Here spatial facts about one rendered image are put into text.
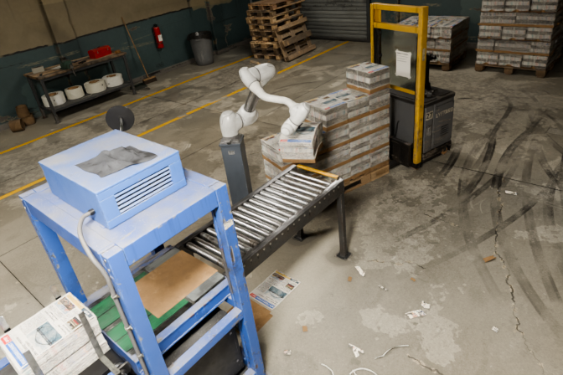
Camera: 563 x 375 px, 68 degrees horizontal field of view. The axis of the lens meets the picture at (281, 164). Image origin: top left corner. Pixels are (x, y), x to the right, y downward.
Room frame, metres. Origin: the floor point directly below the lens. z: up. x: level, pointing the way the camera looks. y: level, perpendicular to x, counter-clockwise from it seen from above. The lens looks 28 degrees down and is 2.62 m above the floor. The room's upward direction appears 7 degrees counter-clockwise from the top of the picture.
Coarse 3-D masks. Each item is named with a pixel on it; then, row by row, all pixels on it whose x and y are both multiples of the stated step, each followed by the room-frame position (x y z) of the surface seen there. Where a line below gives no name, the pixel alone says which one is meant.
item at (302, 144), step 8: (288, 136) 3.18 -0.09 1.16; (296, 136) 3.16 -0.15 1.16; (304, 136) 3.14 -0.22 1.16; (312, 136) 3.11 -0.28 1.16; (280, 144) 3.14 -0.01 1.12; (288, 144) 3.12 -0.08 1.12; (296, 144) 3.09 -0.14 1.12; (304, 144) 3.07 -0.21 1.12; (312, 144) 3.07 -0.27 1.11; (288, 152) 3.15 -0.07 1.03; (296, 152) 3.13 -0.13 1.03; (304, 152) 3.10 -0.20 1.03; (312, 152) 3.08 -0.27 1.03
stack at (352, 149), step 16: (336, 128) 3.95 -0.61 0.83; (352, 128) 4.05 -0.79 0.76; (368, 128) 4.16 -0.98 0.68; (272, 144) 3.78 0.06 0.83; (336, 144) 3.94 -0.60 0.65; (352, 144) 4.04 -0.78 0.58; (368, 144) 4.16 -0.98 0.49; (272, 160) 3.75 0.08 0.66; (320, 160) 3.83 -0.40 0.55; (336, 160) 3.94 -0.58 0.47; (368, 160) 4.15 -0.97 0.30; (272, 176) 3.79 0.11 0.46; (320, 176) 3.82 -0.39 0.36; (368, 176) 4.15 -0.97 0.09
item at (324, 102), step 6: (324, 96) 4.28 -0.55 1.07; (306, 102) 4.17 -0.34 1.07; (312, 102) 4.15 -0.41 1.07; (318, 102) 4.13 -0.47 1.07; (324, 102) 4.11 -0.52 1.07; (330, 102) 4.09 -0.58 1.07; (336, 102) 4.06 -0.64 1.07; (342, 102) 4.04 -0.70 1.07; (324, 108) 3.94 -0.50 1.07; (330, 108) 3.92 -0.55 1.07
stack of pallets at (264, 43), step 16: (272, 0) 10.75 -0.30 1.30; (288, 0) 10.59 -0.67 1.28; (304, 0) 11.02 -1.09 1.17; (256, 16) 10.59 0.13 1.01; (272, 16) 10.16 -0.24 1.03; (288, 16) 10.66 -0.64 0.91; (256, 32) 10.83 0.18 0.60; (272, 32) 10.20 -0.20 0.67; (256, 48) 10.59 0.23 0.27; (272, 48) 10.31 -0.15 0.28
